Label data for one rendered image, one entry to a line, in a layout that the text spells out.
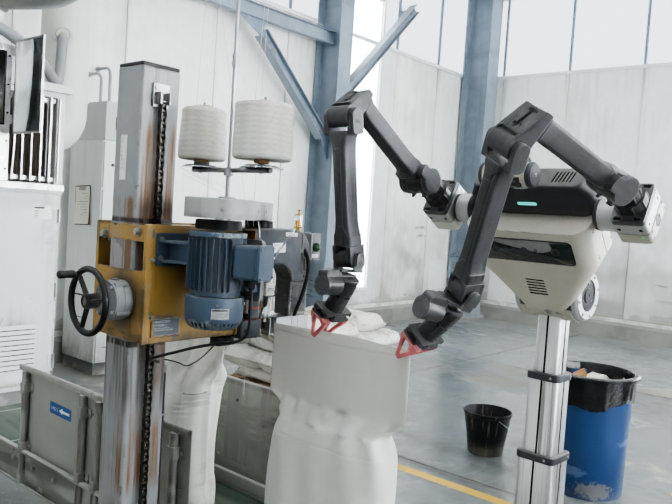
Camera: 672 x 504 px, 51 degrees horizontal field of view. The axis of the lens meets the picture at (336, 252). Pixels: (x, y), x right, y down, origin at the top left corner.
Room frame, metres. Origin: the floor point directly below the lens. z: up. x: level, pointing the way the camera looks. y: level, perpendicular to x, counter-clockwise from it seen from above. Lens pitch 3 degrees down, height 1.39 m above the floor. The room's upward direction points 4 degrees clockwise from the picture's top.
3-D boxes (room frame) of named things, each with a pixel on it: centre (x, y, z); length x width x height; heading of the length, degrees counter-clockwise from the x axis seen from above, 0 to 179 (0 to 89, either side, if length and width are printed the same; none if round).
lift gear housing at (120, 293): (1.84, 0.58, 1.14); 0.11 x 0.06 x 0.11; 50
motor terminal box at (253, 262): (1.79, 0.21, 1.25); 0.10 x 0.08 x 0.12; 165
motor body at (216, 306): (1.81, 0.31, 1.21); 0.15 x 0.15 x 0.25
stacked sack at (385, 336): (5.54, -0.23, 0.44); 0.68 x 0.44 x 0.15; 140
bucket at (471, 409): (4.27, -1.00, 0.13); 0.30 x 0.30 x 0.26
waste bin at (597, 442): (3.78, -1.43, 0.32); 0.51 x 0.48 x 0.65; 140
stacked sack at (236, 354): (5.32, 0.45, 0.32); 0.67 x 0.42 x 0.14; 144
